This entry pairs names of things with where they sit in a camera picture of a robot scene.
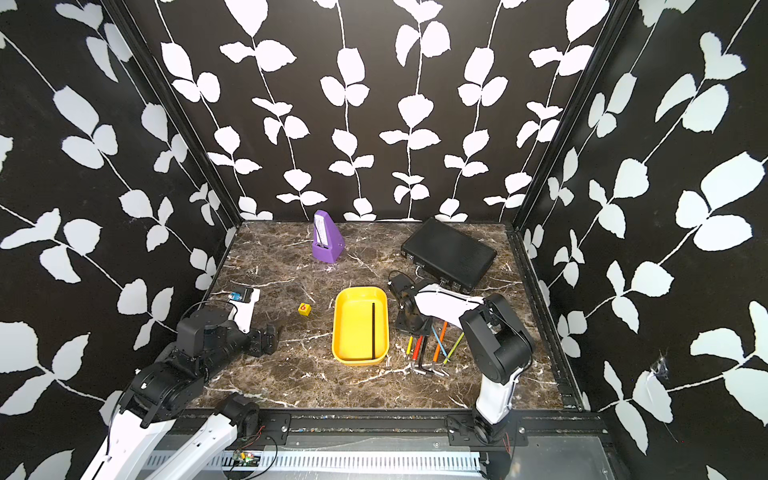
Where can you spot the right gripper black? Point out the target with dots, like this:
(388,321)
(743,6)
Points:
(401,326)

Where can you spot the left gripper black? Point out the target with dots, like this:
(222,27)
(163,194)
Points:
(261,345)

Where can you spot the red hex key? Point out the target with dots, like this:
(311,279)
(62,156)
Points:
(417,348)

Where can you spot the yellow plastic storage tray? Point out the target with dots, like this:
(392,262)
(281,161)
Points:
(351,336)

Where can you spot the blue hex key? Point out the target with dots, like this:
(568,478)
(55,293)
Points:
(435,369)

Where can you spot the dark long hex key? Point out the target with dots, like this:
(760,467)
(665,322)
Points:
(419,366)

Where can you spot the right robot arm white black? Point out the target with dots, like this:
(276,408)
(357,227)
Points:
(500,345)

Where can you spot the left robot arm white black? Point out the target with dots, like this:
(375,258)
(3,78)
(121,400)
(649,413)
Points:
(208,340)

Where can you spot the orange hex key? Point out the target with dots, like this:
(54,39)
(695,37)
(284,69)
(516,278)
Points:
(440,333)

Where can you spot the green hex key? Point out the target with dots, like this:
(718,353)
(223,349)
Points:
(449,355)

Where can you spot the small yellow die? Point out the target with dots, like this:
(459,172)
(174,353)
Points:
(304,309)

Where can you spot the black briefcase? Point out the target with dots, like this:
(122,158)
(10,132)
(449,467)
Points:
(454,258)

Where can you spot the purple metronome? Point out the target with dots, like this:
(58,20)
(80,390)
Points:
(328,243)

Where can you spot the perforated metal strip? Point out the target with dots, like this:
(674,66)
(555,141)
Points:
(368,462)

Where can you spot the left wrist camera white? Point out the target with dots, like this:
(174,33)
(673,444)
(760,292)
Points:
(243,302)

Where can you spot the black front mounting rail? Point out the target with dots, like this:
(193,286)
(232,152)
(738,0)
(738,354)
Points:
(459,426)

